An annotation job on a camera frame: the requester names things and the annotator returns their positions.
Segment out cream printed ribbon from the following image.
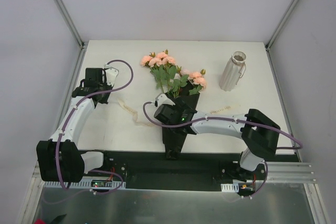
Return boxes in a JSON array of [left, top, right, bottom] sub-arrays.
[[117, 98, 240, 127]]

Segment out white cable duct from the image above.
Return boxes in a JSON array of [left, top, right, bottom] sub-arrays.
[[220, 183, 255, 193], [44, 176, 127, 190]]

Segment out right aluminium frame post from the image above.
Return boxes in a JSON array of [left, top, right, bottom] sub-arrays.
[[265, 0, 318, 51]]

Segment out left white cable duct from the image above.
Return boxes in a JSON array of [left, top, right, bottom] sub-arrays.
[[44, 176, 127, 190]]

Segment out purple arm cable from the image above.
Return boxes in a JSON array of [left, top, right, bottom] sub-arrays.
[[54, 59, 134, 190], [142, 101, 303, 156]]

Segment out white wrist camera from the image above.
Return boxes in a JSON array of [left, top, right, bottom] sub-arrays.
[[154, 93, 175, 107], [104, 67, 119, 87]]

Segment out aluminium rail right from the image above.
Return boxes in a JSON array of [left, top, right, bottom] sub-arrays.
[[266, 162, 317, 184]]

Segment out aluminium frame post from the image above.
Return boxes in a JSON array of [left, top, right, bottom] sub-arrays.
[[265, 0, 318, 51], [39, 0, 89, 49]]

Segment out black wrapping paper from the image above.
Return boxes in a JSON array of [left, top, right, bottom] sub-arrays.
[[162, 84, 200, 160]]

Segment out white ribbed ceramic vase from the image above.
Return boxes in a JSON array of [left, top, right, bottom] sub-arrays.
[[219, 51, 246, 91]]

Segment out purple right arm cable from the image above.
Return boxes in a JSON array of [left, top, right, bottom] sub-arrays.
[[142, 101, 303, 156]]

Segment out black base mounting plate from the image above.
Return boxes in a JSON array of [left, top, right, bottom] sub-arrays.
[[78, 149, 301, 190]]

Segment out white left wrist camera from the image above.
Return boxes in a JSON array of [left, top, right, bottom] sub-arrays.
[[104, 67, 119, 87]]

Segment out left aluminium frame post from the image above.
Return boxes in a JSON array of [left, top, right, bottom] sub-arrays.
[[39, 0, 89, 49]]

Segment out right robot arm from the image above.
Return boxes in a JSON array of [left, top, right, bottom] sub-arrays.
[[154, 99, 280, 180]]

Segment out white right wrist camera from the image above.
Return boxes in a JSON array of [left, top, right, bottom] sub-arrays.
[[154, 93, 175, 107]]

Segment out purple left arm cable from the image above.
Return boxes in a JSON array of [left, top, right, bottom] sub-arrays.
[[54, 59, 134, 190]]

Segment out right white cable duct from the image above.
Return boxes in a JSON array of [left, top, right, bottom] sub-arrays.
[[220, 183, 255, 193]]

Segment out pink rose bouquet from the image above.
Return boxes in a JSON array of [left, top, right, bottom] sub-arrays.
[[140, 50, 207, 98]]

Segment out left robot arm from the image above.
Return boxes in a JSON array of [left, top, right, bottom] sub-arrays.
[[36, 67, 119, 183]]

